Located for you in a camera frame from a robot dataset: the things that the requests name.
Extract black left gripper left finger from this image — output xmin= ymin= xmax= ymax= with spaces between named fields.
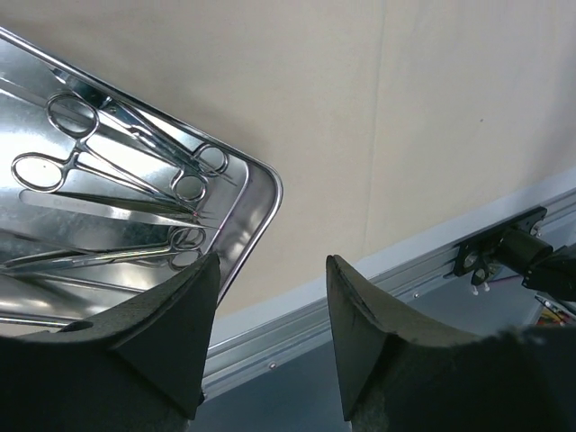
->
xmin=1 ymin=254 xmax=221 ymax=431

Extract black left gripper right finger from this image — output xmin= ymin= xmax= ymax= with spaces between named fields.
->
xmin=326 ymin=256 xmax=575 ymax=431

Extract metal instrument tray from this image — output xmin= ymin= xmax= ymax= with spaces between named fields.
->
xmin=1 ymin=31 xmax=283 ymax=334

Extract beige cloth wrap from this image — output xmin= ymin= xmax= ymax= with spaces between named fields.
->
xmin=1 ymin=1 xmax=575 ymax=316

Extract steel surgical scissors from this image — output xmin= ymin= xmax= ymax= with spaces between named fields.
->
xmin=49 ymin=67 xmax=231 ymax=203

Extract steel small scissors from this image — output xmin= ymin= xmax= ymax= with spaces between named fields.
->
xmin=1 ymin=227 xmax=207 ymax=275

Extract steel tweezers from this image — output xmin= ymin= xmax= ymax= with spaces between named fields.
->
xmin=18 ymin=189 xmax=217 ymax=230

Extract steel hemostat large rings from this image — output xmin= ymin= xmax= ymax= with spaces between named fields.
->
xmin=9 ymin=92 xmax=181 ymax=203

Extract aluminium mounting rail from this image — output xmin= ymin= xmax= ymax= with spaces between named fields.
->
xmin=202 ymin=192 xmax=575 ymax=402

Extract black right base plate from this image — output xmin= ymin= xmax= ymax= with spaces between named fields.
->
xmin=453 ymin=206 xmax=554 ymax=276

